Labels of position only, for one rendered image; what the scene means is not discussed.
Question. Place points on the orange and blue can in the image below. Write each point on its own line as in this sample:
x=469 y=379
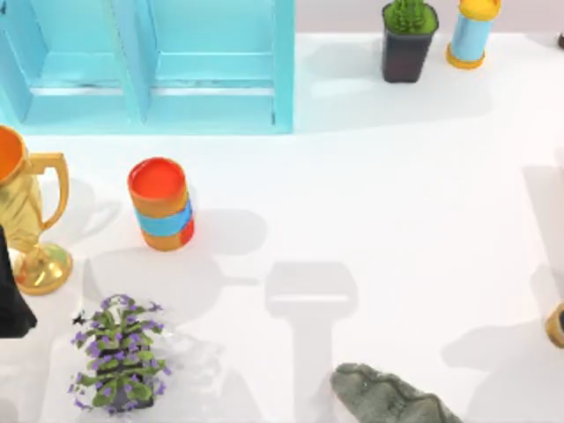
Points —
x=161 y=207

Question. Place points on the yellow and blue can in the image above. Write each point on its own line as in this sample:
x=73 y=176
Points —
x=470 y=37

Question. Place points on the yellow cup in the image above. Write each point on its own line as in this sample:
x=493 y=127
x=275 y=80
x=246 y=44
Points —
x=556 y=324

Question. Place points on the purple flower plant pot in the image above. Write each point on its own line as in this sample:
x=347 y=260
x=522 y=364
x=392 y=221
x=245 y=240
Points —
x=119 y=357

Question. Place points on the gold trophy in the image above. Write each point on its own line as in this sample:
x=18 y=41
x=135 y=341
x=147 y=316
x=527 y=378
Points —
x=22 y=207

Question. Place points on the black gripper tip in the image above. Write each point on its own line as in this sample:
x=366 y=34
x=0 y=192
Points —
x=11 y=299

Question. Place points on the light blue rack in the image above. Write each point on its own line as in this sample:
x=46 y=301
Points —
x=211 y=66

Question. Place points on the black pot with cactus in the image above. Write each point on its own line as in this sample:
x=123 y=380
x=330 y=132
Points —
x=407 y=48

